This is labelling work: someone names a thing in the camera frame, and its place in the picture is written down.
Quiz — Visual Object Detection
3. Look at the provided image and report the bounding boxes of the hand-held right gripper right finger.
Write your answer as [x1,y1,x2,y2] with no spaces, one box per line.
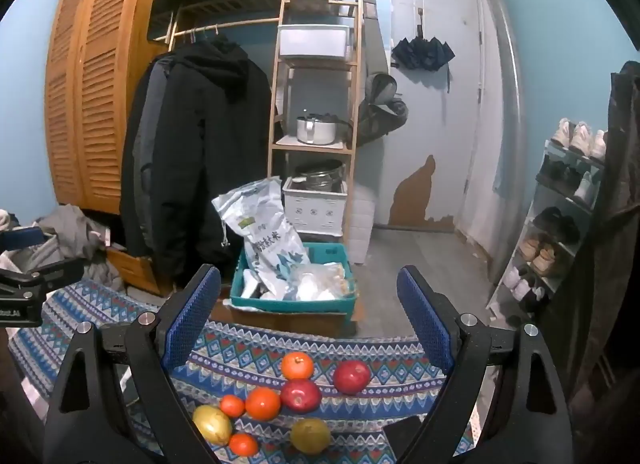
[396,264,576,464]

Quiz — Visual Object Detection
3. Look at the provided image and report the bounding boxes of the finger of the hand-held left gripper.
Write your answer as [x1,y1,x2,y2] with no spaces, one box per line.
[0,258,86,297]
[0,225,47,251]

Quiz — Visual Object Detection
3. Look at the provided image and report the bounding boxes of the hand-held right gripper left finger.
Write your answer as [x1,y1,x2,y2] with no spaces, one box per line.
[42,264,223,464]

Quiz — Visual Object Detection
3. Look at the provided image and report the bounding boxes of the small tangerine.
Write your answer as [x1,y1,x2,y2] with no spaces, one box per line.
[229,433,260,459]
[220,394,246,418]

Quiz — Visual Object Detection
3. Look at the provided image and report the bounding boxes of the golden yellow fruit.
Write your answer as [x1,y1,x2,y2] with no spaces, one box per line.
[193,405,234,445]

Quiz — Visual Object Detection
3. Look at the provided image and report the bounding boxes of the yellow-green fruit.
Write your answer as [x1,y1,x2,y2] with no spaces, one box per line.
[290,418,331,455]

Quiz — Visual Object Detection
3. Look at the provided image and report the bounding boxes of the grey tote bag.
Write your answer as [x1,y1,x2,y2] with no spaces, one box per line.
[0,231,68,275]

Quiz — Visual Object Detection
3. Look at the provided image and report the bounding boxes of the grey clothes pile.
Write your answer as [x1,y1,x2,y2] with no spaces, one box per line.
[30,204,126,290]

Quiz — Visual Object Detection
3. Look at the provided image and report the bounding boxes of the blue patterned tablecloth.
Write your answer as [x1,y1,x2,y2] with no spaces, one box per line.
[10,278,481,464]

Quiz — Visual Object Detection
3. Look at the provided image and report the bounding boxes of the wooden drawer box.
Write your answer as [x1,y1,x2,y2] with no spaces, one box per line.
[105,247,166,295]

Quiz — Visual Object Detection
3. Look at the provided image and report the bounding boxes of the red apple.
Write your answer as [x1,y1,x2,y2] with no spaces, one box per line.
[280,379,322,413]
[333,360,372,396]

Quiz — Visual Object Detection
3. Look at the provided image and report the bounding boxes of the teal plastic bin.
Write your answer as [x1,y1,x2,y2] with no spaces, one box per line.
[230,243,360,315]

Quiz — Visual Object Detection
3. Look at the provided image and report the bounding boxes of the white printed rice bag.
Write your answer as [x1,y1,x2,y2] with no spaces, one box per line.
[211,177,311,295]

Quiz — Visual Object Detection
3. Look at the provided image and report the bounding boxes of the medium orange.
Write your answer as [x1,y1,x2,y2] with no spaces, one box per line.
[244,387,282,421]

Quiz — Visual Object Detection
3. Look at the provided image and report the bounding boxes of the grey shoe rack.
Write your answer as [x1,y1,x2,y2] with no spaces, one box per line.
[487,139,608,320]

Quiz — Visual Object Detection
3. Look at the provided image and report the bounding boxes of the clear plastic bag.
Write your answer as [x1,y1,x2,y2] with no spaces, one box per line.
[285,264,356,301]

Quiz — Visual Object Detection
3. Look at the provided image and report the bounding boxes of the large orange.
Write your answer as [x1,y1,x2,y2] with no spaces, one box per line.
[281,351,315,381]

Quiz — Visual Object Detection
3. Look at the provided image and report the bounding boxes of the white patterned crate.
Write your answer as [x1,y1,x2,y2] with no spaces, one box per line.
[282,177,348,235]

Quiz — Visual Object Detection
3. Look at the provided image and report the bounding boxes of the grey hanging jacket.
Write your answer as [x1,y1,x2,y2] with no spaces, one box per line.
[134,57,171,250]

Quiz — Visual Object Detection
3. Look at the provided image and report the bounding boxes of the wooden louvered wardrobe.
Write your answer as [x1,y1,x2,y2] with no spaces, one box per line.
[44,0,171,217]

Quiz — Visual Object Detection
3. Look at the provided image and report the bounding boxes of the rows of shoes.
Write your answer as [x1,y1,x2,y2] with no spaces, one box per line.
[502,118,608,312]

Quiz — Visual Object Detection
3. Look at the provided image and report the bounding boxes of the black hanging coat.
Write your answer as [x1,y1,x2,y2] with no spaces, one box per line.
[119,37,273,290]

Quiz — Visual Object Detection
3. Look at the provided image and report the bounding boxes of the pale blue door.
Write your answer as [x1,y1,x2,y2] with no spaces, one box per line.
[387,0,486,232]

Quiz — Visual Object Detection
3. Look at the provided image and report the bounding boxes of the metal pipe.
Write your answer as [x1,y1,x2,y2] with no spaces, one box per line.
[485,0,528,285]

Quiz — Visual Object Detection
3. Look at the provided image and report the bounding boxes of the steel cooking pot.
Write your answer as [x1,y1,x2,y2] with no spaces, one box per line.
[296,114,338,146]

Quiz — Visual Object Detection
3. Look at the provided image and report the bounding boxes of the grey hanging bag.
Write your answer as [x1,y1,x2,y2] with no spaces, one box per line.
[357,72,411,147]

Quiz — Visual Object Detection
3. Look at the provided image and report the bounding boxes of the dark hanging cloth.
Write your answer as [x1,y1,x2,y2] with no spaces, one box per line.
[565,60,640,415]

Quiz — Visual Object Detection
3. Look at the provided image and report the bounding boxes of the wooden ladder shelf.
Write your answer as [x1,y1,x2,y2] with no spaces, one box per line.
[267,0,363,240]

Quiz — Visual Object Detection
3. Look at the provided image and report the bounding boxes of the dark folded umbrella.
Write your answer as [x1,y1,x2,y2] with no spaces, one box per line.
[391,9,456,70]

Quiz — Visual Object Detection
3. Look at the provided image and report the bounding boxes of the wooden clothes rack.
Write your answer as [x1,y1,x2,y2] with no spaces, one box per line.
[150,0,290,52]

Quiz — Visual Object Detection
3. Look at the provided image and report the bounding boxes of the grey hanging garment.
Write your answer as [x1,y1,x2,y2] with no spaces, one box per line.
[360,0,393,80]

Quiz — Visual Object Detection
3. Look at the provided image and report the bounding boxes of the wide white storage bin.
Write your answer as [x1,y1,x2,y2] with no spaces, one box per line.
[277,24,353,59]

